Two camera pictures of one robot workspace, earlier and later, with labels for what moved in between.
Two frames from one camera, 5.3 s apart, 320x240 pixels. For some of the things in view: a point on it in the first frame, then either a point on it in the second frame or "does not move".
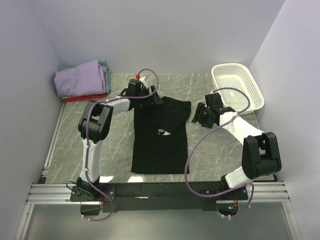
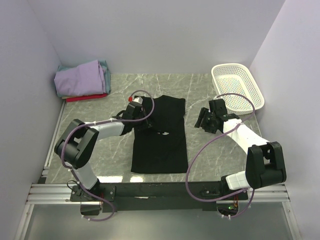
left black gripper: [152, 94] to [144, 122]
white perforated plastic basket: [238, 76] does not move
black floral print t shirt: [159, 144] does not move
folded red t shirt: [80, 98] does not move
